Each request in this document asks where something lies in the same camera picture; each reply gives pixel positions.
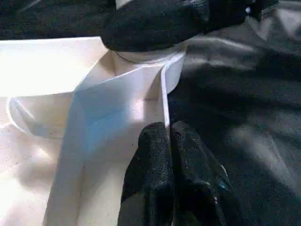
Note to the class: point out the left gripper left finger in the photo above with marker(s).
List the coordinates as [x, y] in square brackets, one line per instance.
[150, 179]

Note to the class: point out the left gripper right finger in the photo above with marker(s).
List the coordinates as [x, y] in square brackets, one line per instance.
[200, 186]

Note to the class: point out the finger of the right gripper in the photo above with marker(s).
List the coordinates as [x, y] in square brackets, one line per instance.
[152, 30]

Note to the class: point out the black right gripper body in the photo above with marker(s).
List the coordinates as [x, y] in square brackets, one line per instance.
[235, 14]

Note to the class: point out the white plastic table leg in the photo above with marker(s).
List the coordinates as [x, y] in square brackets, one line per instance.
[145, 56]

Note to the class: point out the white plastic table top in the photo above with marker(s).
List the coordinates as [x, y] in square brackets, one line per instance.
[47, 70]

